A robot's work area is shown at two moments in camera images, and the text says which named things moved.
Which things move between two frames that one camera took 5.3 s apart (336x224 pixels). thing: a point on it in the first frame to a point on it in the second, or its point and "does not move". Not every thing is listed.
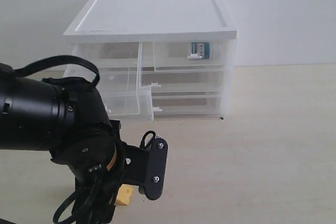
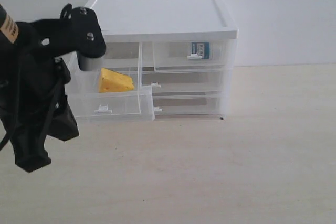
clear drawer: (119, 66) does not move
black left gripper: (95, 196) to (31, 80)
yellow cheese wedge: (125, 192) to (113, 81)
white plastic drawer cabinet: (159, 57) does not move
